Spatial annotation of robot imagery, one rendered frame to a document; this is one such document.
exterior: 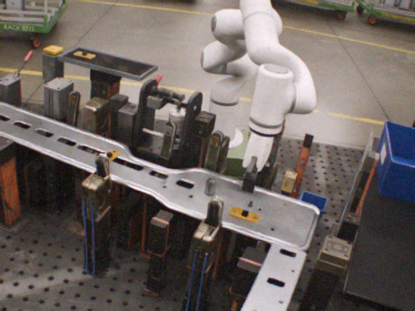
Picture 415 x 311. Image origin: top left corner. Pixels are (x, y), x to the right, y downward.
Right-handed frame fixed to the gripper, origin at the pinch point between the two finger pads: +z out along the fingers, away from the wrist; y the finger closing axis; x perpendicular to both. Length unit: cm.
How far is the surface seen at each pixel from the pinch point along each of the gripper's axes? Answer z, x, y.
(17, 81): 7, -102, -24
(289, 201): 12.3, 10.0, -13.2
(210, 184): 8.5, -12.5, -3.8
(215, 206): 2.5, -5.4, 13.2
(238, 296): 26.3, 6.6, 17.4
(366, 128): 111, 41, -308
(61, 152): 12, -61, 1
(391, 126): -2, 37, -58
